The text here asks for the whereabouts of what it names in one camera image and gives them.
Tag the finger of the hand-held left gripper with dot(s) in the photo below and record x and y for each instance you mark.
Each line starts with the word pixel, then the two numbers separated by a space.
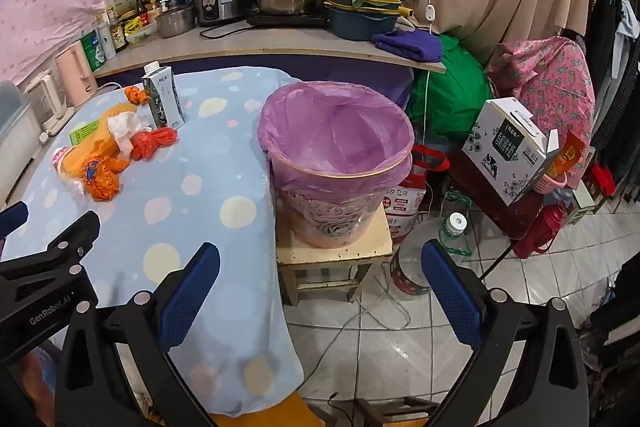
pixel 60 257
pixel 12 217

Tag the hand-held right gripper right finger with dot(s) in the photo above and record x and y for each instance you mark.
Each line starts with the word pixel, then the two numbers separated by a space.
pixel 450 297

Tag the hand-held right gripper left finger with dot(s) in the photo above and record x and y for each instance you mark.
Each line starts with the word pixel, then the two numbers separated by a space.
pixel 192 292

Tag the pink patterned paper cup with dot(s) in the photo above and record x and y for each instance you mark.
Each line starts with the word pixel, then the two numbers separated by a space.
pixel 61 157

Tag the pink patterned plastic bin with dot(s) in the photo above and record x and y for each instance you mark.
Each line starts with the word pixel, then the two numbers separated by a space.
pixel 325 217

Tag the green and white milk carton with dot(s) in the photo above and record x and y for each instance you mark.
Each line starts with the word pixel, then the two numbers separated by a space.
pixel 162 99

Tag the clear plastic water jug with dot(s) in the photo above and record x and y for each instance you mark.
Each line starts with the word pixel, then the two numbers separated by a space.
pixel 415 252

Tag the orange wrapper with blue print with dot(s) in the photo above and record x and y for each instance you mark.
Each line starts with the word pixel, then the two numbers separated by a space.
pixel 102 182

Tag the white dish drainer with lid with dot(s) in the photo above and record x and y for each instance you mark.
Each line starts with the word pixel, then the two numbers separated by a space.
pixel 15 122

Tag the small wooden stool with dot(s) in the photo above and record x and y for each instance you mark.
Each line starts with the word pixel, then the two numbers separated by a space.
pixel 370 242

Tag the red and white shopping bag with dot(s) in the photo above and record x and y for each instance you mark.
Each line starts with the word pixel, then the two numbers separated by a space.
pixel 407 202

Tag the blue dotted blanket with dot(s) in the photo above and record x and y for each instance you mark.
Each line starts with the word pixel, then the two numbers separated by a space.
pixel 175 187

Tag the red thermos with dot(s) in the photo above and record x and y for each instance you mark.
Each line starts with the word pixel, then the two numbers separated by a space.
pixel 537 232

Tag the orange plastic bags pile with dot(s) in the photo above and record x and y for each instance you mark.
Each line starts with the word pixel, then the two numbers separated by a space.
pixel 92 142

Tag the green cardboard box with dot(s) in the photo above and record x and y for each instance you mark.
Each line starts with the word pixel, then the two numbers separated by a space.
pixel 82 132

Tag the white glass electric kettle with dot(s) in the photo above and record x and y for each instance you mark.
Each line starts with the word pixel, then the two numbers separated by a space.
pixel 47 97

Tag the brown wooden stool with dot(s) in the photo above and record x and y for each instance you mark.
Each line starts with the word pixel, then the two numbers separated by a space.
pixel 395 412

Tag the crumpled white tissue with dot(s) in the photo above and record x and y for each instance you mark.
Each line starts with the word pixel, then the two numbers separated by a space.
pixel 125 127

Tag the red-orange plastic bag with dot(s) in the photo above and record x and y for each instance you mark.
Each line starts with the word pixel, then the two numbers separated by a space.
pixel 152 142

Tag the pink plastic basket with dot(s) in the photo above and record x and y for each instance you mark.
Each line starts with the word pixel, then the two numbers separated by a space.
pixel 550 183

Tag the pink electric kettle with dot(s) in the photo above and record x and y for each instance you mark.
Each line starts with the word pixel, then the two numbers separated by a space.
pixel 75 72

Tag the white cow-print milk box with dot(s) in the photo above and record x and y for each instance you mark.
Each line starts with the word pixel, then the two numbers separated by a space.
pixel 500 147

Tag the dark cloth pile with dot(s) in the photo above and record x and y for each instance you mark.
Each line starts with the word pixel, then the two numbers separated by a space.
pixel 615 322

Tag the small orange plastic bag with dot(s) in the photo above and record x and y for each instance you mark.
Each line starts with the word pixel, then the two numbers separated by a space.
pixel 134 95

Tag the green and white packet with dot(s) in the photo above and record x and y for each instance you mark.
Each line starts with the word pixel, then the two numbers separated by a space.
pixel 92 52

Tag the red gift bag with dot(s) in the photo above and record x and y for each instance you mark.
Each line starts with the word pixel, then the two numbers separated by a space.
pixel 567 154

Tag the white bottle with blue label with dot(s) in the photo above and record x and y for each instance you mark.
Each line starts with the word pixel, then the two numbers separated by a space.
pixel 106 39

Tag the green fabric bag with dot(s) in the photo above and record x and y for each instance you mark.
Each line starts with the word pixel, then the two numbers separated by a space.
pixel 450 92

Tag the dark bottle with cream label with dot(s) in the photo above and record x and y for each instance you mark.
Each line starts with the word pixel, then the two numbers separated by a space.
pixel 119 34

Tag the clear food container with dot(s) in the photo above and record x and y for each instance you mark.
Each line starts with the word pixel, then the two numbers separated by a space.
pixel 142 37

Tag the yellow seasoning packets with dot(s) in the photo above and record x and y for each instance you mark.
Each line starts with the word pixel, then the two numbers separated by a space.
pixel 134 27

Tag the pink floral cloth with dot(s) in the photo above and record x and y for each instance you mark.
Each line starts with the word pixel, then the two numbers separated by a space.
pixel 550 82

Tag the dark soy sauce bottle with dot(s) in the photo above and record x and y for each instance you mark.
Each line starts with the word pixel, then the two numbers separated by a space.
pixel 141 7

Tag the amber pump bottle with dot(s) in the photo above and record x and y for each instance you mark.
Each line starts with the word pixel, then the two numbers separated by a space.
pixel 154 9

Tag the small steel lidded pot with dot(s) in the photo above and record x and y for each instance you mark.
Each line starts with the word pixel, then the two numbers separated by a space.
pixel 175 22

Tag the purple towel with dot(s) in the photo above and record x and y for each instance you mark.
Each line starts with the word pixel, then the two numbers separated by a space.
pixel 407 44

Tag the wooden shelf board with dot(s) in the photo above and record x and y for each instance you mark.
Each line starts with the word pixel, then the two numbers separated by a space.
pixel 275 42

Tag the dark blue basin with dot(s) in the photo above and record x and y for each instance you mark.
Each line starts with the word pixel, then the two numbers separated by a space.
pixel 360 29

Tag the black induction cooker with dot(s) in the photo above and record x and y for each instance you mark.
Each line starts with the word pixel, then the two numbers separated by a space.
pixel 285 21

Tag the hanging dark clothes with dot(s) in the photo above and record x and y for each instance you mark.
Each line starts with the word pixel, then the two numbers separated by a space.
pixel 617 57

